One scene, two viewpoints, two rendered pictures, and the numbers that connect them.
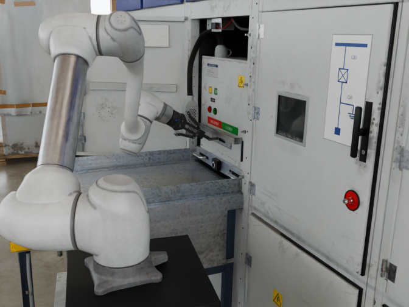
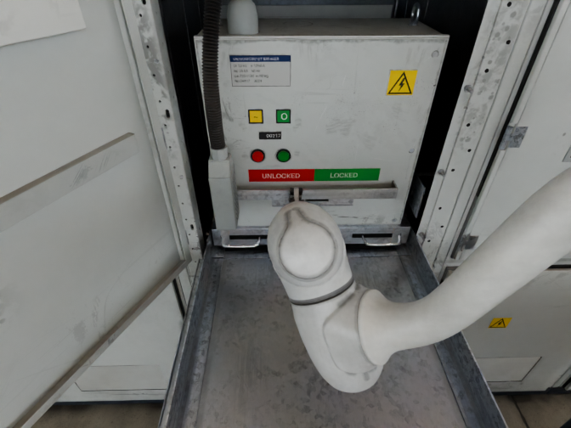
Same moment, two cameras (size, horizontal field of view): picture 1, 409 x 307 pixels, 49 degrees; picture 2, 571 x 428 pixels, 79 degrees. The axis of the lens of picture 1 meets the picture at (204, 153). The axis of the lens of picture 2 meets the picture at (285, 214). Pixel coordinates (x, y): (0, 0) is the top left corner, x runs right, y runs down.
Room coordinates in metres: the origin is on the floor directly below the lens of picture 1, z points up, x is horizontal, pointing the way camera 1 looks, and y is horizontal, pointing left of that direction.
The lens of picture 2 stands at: (1.87, 0.62, 1.53)
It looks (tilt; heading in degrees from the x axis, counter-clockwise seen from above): 38 degrees down; 293
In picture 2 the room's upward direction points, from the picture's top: straight up
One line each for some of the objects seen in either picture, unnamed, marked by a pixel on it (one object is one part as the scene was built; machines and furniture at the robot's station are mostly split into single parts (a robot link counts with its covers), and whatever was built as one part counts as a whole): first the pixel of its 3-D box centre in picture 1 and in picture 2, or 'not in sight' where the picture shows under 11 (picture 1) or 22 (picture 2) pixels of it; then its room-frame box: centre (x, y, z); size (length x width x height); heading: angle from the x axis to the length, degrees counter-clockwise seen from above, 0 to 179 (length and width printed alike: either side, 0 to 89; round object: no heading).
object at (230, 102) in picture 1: (221, 111); (315, 152); (2.09, -0.08, 1.15); 0.48 x 0.01 x 0.48; 25
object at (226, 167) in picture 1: (223, 164); (310, 230); (2.10, -0.09, 0.89); 0.54 x 0.05 x 0.06; 25
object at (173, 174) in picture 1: (143, 187); (324, 385); (1.93, 0.27, 0.82); 0.68 x 0.62 x 0.06; 115
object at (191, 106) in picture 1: (190, 117); (224, 190); (2.26, 0.07, 1.09); 0.08 x 0.05 x 0.17; 115
